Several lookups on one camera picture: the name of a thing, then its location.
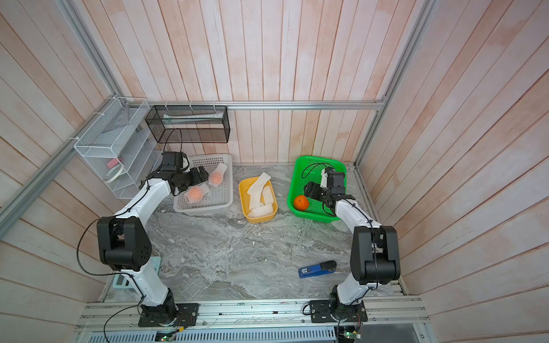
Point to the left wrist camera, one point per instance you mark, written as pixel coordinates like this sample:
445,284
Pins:
181,162

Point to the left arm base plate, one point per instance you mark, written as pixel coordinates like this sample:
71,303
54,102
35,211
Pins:
176,315

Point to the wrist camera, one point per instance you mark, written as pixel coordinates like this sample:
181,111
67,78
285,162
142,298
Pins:
181,162
330,178

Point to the green plastic basket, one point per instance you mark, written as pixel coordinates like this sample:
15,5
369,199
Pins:
309,169

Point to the removed white foam net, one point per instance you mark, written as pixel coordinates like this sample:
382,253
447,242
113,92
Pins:
255,190

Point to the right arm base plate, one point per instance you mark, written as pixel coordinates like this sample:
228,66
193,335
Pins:
326,311

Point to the white wire shelf rack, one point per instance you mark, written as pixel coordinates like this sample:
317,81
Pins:
117,130

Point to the pink box on shelf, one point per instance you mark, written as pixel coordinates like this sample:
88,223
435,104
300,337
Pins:
113,163

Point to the yellow plastic tub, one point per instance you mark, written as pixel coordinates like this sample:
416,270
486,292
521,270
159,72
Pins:
245,201

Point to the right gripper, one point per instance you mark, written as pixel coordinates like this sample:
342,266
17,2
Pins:
314,195

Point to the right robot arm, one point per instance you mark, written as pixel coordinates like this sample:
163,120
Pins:
374,257

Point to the aluminium front rail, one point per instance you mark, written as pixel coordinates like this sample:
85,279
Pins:
231,314

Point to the black wire mesh basket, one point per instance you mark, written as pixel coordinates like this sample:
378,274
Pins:
171,124

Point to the netted orange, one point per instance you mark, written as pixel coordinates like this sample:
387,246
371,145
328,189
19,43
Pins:
301,203
216,177
196,193

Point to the blue black stapler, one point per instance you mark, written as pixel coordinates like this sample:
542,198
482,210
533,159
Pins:
328,267

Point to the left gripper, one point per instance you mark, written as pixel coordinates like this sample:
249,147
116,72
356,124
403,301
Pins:
196,178

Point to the white plastic basket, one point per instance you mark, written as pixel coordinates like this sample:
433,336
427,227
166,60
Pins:
218,197

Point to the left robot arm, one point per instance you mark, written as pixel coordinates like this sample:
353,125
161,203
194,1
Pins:
125,246

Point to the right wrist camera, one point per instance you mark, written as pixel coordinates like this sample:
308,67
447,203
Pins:
330,178

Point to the white tape roll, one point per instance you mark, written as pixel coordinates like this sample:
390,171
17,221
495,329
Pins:
114,173

